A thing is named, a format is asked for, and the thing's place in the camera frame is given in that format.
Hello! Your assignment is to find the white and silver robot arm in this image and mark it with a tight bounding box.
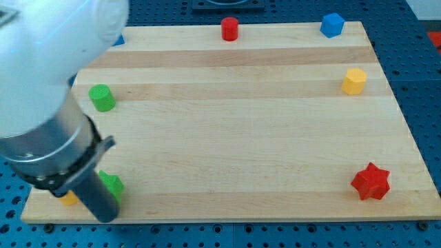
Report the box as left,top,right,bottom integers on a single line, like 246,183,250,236
1,0,130,190

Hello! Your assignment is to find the blue block behind arm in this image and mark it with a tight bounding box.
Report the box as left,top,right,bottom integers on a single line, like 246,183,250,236
114,35,125,46

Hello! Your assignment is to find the green star block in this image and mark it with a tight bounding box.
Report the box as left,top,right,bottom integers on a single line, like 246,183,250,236
99,170,125,204

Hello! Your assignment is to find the red star block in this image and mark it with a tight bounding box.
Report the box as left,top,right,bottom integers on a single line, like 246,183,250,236
351,163,390,200

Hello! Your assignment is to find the wooden board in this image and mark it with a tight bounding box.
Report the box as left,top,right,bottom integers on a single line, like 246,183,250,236
20,21,441,225

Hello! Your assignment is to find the red cylinder block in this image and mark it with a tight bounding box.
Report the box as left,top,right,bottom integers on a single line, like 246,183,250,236
220,17,239,41

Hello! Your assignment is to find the green cylinder block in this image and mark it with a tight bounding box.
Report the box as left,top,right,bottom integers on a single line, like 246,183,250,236
88,84,116,112

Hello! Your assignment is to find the yellow hexagon block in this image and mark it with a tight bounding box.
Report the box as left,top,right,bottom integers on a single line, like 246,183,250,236
341,68,367,95

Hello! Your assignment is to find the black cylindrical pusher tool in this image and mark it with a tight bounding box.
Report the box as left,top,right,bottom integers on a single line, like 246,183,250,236
50,136,120,223

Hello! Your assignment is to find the blue cube block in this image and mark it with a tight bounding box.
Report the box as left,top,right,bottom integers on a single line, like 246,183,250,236
320,12,345,38

